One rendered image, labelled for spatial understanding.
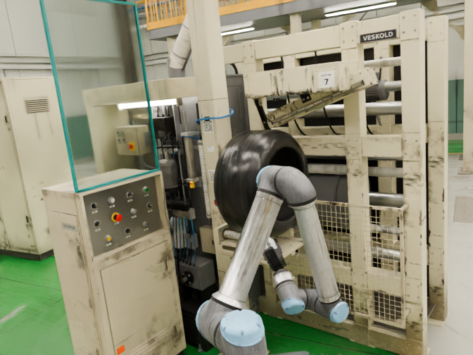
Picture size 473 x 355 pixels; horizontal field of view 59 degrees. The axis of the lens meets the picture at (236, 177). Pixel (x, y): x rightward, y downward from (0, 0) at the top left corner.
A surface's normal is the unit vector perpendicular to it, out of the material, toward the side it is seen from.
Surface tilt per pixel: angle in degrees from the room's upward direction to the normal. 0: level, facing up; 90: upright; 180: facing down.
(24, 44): 90
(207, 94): 90
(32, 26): 90
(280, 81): 90
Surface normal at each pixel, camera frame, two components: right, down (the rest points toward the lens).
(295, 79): -0.62, 0.22
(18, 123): 0.88, 0.01
